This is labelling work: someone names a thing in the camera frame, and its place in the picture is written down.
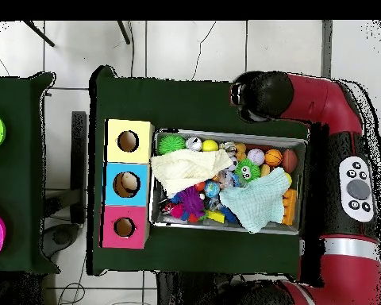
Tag wooden box three holes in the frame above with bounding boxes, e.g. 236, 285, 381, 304
101, 118, 156, 250

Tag pale yellow cloth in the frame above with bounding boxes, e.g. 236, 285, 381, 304
150, 149, 233, 198

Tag small silver can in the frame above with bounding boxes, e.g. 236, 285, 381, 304
186, 136, 204, 153

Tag yellow ball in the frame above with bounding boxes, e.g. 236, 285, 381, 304
202, 139, 220, 153

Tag plain green spiky ball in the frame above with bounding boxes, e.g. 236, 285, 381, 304
157, 133, 187, 156

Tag purple spiky toy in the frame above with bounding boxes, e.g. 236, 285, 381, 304
177, 187, 206, 220

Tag green spiky ball with eyes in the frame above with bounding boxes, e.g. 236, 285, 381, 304
234, 158, 261, 183

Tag white baseball toy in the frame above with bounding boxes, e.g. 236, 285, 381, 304
247, 149, 266, 167

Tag mint green cloth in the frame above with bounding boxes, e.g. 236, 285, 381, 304
218, 168, 293, 234

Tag orange basketball toy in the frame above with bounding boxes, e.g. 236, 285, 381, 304
264, 149, 284, 168

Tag brown rubber ball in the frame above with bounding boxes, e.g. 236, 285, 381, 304
281, 149, 299, 175

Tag black flat panel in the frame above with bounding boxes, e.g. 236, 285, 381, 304
71, 110, 88, 225

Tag black tripod leg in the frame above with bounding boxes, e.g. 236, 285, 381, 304
117, 20, 131, 45
23, 20, 55, 48

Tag dark green side table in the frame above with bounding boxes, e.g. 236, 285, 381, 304
0, 71, 58, 274

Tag shallow wire mesh bin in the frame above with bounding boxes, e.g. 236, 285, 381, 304
149, 129, 309, 236

